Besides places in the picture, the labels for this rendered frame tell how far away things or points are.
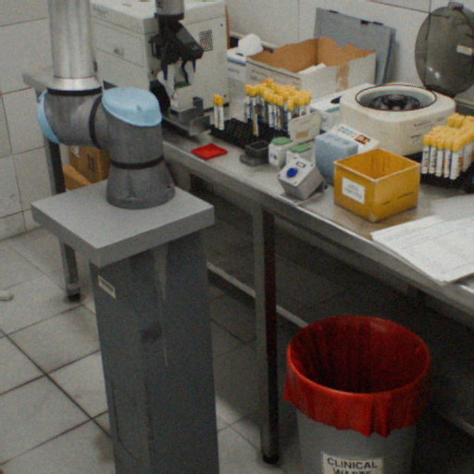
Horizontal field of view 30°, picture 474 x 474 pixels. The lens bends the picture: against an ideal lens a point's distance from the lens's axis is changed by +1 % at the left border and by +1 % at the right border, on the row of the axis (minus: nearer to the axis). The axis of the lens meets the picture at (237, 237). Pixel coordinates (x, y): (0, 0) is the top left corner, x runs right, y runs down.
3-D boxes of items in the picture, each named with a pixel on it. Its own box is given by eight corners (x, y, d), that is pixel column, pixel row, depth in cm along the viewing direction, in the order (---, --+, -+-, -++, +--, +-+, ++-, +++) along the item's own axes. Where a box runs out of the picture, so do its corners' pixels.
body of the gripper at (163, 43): (175, 54, 236) (171, 7, 231) (193, 60, 230) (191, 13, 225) (151, 59, 232) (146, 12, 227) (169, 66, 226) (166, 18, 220)
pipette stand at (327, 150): (310, 178, 208) (310, 138, 203) (330, 169, 212) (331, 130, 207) (341, 190, 201) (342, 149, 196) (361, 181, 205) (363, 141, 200)
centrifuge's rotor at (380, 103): (351, 120, 225) (351, 93, 222) (399, 107, 232) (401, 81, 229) (388, 138, 213) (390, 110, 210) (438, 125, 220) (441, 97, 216)
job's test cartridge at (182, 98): (170, 108, 235) (168, 85, 232) (184, 105, 238) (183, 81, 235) (179, 112, 232) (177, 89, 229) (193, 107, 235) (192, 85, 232)
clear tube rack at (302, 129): (242, 126, 240) (241, 101, 237) (269, 118, 245) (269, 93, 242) (291, 146, 226) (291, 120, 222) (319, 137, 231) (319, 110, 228)
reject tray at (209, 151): (191, 153, 225) (190, 149, 224) (211, 145, 228) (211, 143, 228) (205, 160, 220) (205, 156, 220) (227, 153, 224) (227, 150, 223)
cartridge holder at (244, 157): (239, 160, 219) (239, 146, 217) (267, 151, 224) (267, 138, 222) (252, 167, 215) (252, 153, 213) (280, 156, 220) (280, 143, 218)
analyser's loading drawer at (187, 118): (148, 116, 244) (146, 97, 242) (168, 110, 248) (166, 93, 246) (190, 135, 230) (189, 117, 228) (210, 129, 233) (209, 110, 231)
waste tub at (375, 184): (331, 203, 195) (332, 161, 191) (376, 187, 202) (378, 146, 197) (373, 224, 185) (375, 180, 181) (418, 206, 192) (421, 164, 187)
